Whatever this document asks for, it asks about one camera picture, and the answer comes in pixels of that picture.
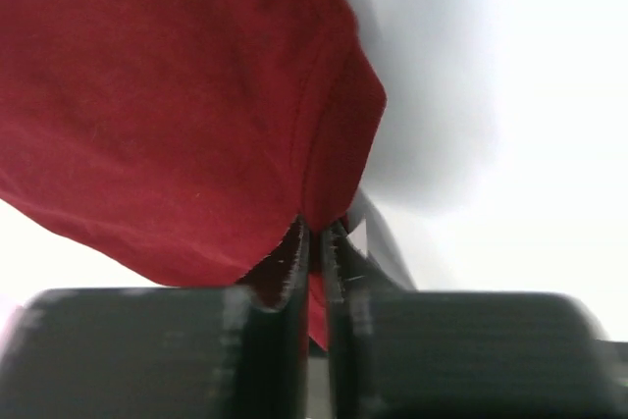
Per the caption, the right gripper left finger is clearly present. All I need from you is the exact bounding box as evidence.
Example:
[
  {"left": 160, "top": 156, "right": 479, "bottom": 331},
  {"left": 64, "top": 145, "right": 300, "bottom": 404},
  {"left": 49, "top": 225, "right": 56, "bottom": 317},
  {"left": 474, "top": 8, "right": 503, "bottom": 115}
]
[{"left": 1, "top": 220, "right": 309, "bottom": 418}]

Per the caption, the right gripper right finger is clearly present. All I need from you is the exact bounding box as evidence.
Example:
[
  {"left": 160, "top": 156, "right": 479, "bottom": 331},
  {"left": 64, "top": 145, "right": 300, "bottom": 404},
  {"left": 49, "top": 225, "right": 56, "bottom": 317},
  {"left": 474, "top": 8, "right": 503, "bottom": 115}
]
[{"left": 321, "top": 225, "right": 627, "bottom": 418}]

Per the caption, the dark red t shirt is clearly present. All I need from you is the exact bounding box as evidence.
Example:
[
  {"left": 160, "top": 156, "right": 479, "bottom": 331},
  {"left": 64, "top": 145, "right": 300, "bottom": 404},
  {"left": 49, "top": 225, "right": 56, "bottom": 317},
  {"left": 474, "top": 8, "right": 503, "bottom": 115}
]
[{"left": 0, "top": 0, "right": 389, "bottom": 354}]

